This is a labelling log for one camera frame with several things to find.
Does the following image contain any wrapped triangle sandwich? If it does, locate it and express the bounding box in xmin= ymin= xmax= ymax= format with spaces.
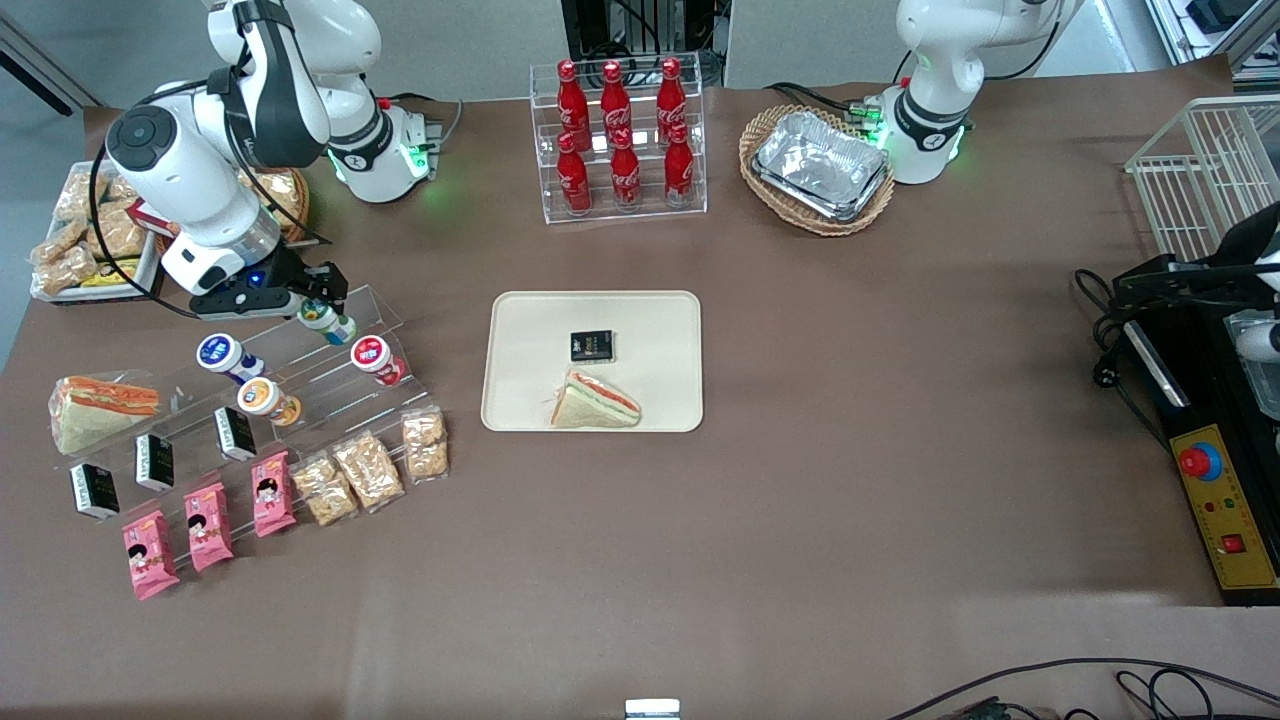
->
xmin=50 ymin=375 xmax=161 ymax=456
xmin=548 ymin=368 xmax=643 ymax=430

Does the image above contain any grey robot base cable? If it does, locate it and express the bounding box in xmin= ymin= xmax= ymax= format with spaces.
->
xmin=385 ymin=93 xmax=466 ymax=153

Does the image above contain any red cola bottle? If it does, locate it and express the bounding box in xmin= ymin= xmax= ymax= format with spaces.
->
xmin=657 ymin=57 xmax=687 ymax=131
xmin=610 ymin=128 xmax=642 ymax=211
xmin=664 ymin=122 xmax=695 ymax=208
xmin=556 ymin=60 xmax=584 ymax=138
xmin=601 ymin=60 xmax=631 ymax=136
xmin=557 ymin=132 xmax=593 ymax=215

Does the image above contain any silver foil tray stack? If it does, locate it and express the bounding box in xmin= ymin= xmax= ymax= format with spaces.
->
xmin=752 ymin=110 xmax=891 ymax=223

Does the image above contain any black equipment stand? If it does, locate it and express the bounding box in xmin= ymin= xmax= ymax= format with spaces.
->
xmin=562 ymin=0 xmax=723 ymax=59

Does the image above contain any orange gum bottle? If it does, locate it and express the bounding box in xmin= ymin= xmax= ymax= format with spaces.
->
xmin=237 ymin=377 xmax=302 ymax=429

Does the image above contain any long black cable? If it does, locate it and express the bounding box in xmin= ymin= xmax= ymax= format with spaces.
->
xmin=885 ymin=657 xmax=1280 ymax=720

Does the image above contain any large wicker basket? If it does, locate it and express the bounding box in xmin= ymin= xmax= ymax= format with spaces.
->
xmin=739 ymin=104 xmax=896 ymax=237

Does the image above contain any dark device with cables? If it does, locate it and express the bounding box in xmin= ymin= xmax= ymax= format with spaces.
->
xmin=940 ymin=698 xmax=1063 ymax=720

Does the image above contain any small wicker basket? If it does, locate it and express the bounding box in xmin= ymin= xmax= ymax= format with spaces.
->
xmin=235 ymin=165 xmax=311 ymax=246

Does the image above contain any clear acrylic bottle rack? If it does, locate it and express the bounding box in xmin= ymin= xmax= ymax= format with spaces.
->
xmin=530 ymin=52 xmax=708 ymax=225

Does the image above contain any red gum bottle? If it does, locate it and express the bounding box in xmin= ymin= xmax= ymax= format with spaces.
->
xmin=349 ymin=335 xmax=409 ymax=389

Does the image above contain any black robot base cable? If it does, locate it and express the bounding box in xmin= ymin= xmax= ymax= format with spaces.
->
xmin=765 ymin=82 xmax=901 ymax=126

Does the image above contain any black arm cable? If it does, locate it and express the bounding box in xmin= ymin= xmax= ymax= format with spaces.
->
xmin=88 ymin=60 xmax=333 ymax=323

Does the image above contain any white wire basket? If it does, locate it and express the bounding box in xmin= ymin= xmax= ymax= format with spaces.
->
xmin=1125 ymin=95 xmax=1280 ymax=263

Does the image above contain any clear acrylic stepped stand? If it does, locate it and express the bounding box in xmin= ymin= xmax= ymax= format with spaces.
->
xmin=58 ymin=285 xmax=443 ymax=521

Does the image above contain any wrapped bread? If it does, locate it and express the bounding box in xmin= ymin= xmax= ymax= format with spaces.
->
xmin=245 ymin=172 xmax=301 ymax=229

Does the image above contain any blue gum bottle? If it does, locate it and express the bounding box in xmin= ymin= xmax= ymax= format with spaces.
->
xmin=196 ymin=333 xmax=266 ymax=386

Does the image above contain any silver foil container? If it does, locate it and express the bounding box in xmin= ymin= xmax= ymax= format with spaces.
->
xmin=1225 ymin=310 xmax=1280 ymax=421

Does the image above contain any black sealing machine yellow panel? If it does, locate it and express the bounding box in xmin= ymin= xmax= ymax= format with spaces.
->
xmin=1112 ymin=200 xmax=1280 ymax=608

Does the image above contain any white snack tray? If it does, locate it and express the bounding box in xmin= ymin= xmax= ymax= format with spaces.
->
xmin=30 ymin=160 xmax=166 ymax=304

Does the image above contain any aluminium frame shelf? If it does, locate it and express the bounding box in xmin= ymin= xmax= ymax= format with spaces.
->
xmin=1145 ymin=0 xmax=1280 ymax=71

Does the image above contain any clear cracker snack pack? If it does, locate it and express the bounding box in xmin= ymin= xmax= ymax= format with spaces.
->
xmin=55 ymin=170 xmax=111 ymax=226
xmin=35 ymin=247 xmax=101 ymax=296
xmin=332 ymin=430 xmax=406 ymax=514
xmin=90 ymin=205 xmax=151 ymax=261
xmin=30 ymin=220 xmax=89 ymax=266
xmin=401 ymin=405 xmax=450 ymax=485
xmin=290 ymin=452 xmax=359 ymax=528

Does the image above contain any green gum bottle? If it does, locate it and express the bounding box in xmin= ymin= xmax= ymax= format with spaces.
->
xmin=298 ymin=300 xmax=358 ymax=346

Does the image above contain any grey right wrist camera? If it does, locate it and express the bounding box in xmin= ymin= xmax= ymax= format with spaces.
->
xmin=190 ymin=286 xmax=301 ymax=322

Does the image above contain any red snack pack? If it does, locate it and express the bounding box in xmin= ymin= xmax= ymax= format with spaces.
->
xmin=128 ymin=198 xmax=179 ymax=241

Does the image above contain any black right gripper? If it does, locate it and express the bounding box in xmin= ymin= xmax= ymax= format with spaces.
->
xmin=240 ymin=250 xmax=349 ymax=323

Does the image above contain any cream plastic tray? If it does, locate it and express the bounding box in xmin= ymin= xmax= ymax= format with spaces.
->
xmin=481 ymin=290 xmax=705 ymax=434

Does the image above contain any looped black cable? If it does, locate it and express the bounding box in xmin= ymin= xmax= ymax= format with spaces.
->
xmin=1115 ymin=668 xmax=1219 ymax=720

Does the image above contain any pink snack pack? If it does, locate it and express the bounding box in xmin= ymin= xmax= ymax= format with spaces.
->
xmin=184 ymin=481 xmax=236 ymax=573
xmin=251 ymin=450 xmax=298 ymax=539
xmin=122 ymin=510 xmax=182 ymax=601

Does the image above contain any black power cable with plug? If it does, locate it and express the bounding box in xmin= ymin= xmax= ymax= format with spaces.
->
xmin=1073 ymin=268 xmax=1176 ymax=451

